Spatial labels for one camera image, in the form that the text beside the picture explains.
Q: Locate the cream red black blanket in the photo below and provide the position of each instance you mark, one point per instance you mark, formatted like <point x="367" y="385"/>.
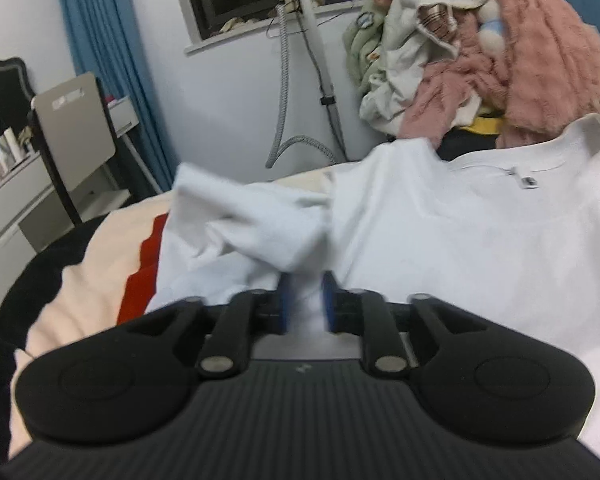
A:
<point x="75" y="280"/>

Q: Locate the yellow cloth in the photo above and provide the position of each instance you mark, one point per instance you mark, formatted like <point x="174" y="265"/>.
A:
<point x="485" y="126"/>

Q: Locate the pile of clothes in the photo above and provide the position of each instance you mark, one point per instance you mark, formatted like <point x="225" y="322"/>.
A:
<point x="535" y="75"/>

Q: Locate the grey chair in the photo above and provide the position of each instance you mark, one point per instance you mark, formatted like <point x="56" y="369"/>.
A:
<point x="75" y="130"/>

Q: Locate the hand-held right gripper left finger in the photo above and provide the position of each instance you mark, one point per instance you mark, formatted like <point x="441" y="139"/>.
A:
<point x="282" y="310"/>

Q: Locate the white hooded garment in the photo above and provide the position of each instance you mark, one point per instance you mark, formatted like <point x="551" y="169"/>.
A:
<point x="420" y="35"/>

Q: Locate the white dressing table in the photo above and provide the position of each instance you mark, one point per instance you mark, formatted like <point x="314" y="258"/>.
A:
<point x="15" y="220"/>

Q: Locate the blue curtain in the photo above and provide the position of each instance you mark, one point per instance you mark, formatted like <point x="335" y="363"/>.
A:
<point x="115" y="65"/>

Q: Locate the white plush toy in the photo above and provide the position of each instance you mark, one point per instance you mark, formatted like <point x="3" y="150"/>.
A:
<point x="492" y="27"/>

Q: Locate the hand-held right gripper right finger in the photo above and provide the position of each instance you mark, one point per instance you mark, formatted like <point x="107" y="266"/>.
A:
<point x="328" y="305"/>

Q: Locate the green fleece garment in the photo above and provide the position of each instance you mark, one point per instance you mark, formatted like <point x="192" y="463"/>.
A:
<point x="362" y="50"/>

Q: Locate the garment steamer pole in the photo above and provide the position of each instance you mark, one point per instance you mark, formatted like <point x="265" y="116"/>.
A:
<point x="316" y="50"/>

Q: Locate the white bottle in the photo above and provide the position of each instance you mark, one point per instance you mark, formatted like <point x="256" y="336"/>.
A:
<point x="11" y="146"/>

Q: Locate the white t-shirt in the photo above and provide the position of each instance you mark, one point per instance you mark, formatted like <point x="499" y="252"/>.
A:
<point x="430" y="240"/>

